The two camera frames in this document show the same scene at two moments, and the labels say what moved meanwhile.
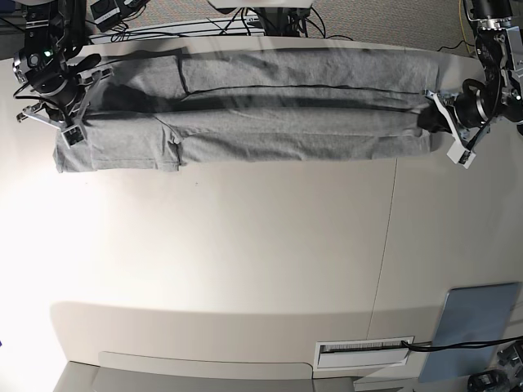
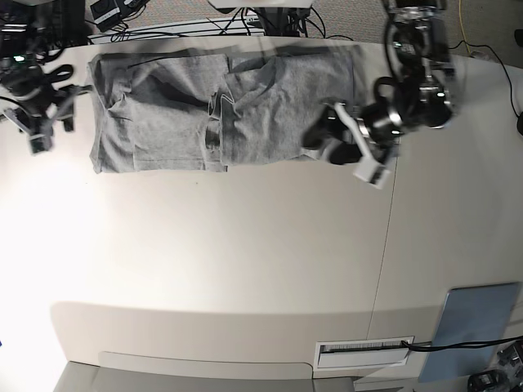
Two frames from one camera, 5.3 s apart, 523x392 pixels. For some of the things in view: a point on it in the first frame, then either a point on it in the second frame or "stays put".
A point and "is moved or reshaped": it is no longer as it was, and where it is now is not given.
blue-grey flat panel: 471,314 stays put
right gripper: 465,116 to 377,128
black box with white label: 106,14 stays put
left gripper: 67,104 to 41,110
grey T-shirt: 172,109 is moved or reshaped
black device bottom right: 488,380 stays put
